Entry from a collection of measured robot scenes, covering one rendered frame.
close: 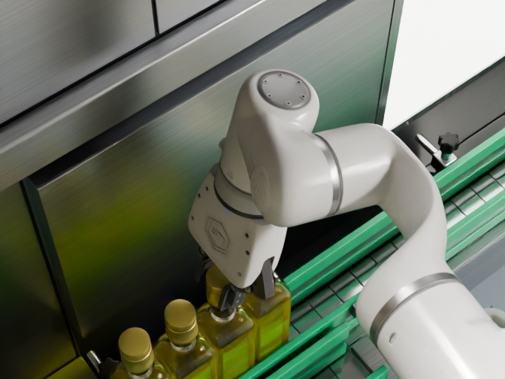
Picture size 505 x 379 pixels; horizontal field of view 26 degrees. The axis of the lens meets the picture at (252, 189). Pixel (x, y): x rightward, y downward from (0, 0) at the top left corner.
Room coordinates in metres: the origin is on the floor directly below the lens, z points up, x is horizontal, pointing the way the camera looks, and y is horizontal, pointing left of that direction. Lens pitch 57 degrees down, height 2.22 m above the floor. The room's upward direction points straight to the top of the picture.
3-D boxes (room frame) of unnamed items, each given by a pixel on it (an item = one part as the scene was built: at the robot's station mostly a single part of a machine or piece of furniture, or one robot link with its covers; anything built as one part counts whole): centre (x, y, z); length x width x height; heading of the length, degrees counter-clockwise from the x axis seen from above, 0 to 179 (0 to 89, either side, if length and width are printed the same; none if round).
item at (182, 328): (0.52, 0.08, 1.14); 0.04 x 0.04 x 0.04
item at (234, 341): (0.56, 0.03, 0.99); 0.06 x 0.06 x 0.21; 36
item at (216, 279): (0.56, 0.03, 1.16); 0.04 x 0.04 x 0.04
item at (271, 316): (0.60, -0.01, 0.99); 0.06 x 0.06 x 0.21; 37
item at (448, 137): (0.87, -0.25, 0.94); 0.07 x 0.04 x 0.13; 37
